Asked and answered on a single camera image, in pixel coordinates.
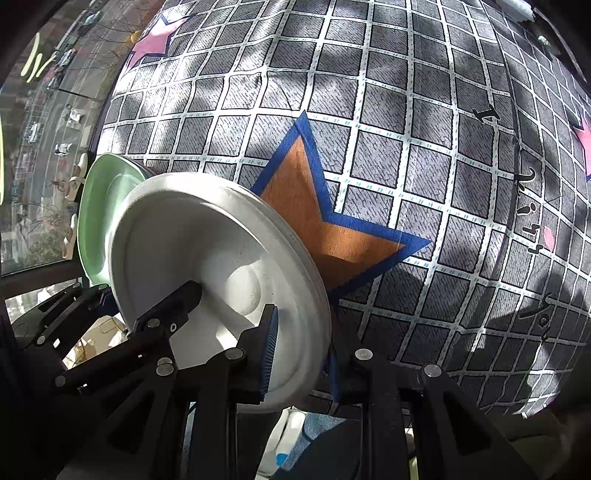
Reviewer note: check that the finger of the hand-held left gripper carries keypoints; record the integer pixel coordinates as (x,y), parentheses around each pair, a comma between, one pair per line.
(69,307)
(171,309)

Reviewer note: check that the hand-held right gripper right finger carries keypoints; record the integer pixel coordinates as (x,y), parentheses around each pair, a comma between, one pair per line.
(335,378)

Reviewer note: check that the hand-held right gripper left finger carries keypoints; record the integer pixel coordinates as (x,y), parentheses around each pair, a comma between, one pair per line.
(269,355)

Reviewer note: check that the white plate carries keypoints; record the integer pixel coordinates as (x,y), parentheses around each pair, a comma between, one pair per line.
(184,240)

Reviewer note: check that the green bowl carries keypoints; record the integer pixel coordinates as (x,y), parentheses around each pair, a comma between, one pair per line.
(99,221)

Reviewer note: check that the person's blue jeans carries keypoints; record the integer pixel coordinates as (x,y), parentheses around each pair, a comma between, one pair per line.
(318,429)

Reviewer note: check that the grey checked star-print tablecloth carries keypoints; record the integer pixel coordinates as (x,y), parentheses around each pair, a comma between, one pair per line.
(392,115)

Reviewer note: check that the light blue plate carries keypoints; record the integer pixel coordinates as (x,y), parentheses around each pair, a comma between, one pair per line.
(517,8)

